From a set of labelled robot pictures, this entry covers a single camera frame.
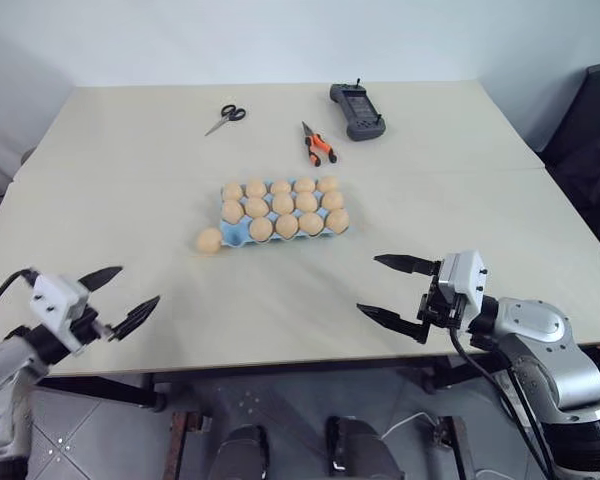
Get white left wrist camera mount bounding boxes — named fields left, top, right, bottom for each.
left=28, top=273, right=99, bottom=357

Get white floor cable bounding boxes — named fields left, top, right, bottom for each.
left=382, top=411, right=444, bottom=439

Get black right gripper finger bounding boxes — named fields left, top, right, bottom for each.
left=372, top=253, right=444, bottom=277
left=355, top=301, right=431, bottom=347

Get dark grey handheld controller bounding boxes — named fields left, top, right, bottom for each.
left=329, top=77, right=387, bottom=142

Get black chair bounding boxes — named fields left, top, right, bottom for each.
left=533, top=63, right=600, bottom=246

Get black handled scissors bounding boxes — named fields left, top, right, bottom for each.
left=203, top=103, right=247, bottom=137

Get black table leg bar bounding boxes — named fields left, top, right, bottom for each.
left=39, top=375, right=169, bottom=413
left=419, top=355, right=511, bottom=396

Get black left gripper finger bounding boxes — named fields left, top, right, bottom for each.
left=77, top=265, right=125, bottom=295
left=110, top=294, right=162, bottom=343

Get orange black pliers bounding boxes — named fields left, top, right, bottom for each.
left=301, top=120, right=339, bottom=166

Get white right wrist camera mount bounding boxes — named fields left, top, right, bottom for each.
left=436, top=248, right=492, bottom=314

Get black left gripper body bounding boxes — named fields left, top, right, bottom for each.
left=69, top=305, right=115, bottom=352

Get blue egg carton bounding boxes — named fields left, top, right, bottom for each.
left=218, top=176, right=352, bottom=249

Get dark rounded shape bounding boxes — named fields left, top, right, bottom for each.
left=325, top=414, right=406, bottom=480
left=213, top=424, right=271, bottom=480

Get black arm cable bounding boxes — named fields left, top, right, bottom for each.
left=0, top=268, right=37, bottom=327
left=448, top=327, right=562, bottom=480

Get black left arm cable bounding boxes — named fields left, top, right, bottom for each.
left=0, top=268, right=37, bottom=327

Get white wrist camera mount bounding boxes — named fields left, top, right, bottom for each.
left=28, top=273, right=99, bottom=357
left=436, top=248, right=492, bottom=314

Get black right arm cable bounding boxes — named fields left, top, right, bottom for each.
left=448, top=327, right=562, bottom=480

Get rusty metal frame rail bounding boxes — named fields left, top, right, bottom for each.
left=168, top=409, right=206, bottom=480
left=432, top=414, right=474, bottom=480

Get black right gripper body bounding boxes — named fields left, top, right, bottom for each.
left=416, top=272, right=470, bottom=332

